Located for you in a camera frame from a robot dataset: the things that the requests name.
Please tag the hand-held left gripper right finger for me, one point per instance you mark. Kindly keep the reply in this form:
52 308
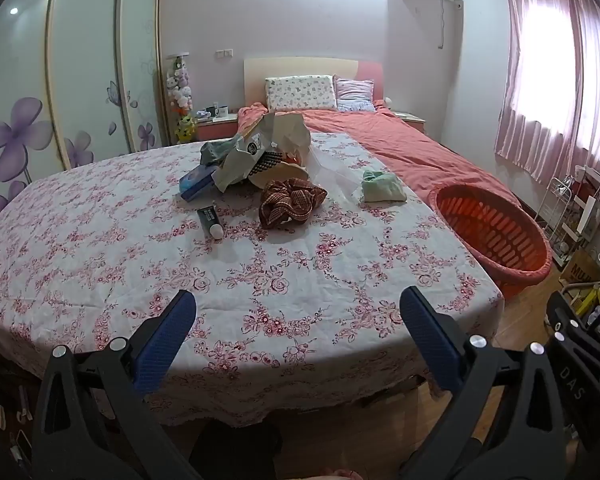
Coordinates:
430 340

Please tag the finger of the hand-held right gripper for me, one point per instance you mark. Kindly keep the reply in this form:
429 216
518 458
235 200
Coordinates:
575 327

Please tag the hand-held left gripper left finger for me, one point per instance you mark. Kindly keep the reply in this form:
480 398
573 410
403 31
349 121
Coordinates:
169 332

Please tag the orange plastic laundry basket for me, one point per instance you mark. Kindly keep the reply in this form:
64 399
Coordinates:
500 240

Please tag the blue box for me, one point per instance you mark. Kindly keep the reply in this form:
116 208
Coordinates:
195 184

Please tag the grey sock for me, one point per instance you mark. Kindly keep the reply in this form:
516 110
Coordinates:
214 152

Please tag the black tube with white cap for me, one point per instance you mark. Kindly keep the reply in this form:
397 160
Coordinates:
209 219

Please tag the white shelf cart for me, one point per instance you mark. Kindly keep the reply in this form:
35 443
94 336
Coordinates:
587 185

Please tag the light green cloth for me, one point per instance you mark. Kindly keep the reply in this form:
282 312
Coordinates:
384 189

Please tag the brown plaid scrunchie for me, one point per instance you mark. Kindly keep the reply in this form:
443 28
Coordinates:
290 202

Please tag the clear plastic bag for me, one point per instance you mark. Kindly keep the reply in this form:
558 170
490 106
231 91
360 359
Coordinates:
337 170

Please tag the black dotted packet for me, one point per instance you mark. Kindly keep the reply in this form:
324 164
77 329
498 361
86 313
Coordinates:
266 162

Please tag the orange duvet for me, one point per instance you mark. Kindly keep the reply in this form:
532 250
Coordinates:
410 145

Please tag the yellow green plush toy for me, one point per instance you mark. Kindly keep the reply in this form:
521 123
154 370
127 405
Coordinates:
186 129

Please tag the pink nightstand with mugs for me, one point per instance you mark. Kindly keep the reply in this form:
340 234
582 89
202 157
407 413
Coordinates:
217 127

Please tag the pink curtain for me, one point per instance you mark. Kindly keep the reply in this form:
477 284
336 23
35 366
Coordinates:
555 85

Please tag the hanging plush toys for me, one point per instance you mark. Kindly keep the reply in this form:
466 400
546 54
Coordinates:
180 85

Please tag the pink striped pillow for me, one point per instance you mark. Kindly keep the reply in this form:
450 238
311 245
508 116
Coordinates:
355 92

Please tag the white floral pillow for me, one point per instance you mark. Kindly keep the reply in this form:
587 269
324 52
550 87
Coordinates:
300 92

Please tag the wardrobe with purple flowers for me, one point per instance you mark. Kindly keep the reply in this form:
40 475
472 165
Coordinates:
80 60

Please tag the bed with cream headboard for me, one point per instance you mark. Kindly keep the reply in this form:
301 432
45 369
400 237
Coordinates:
300 67

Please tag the wall socket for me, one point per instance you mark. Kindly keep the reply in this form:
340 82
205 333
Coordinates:
223 52

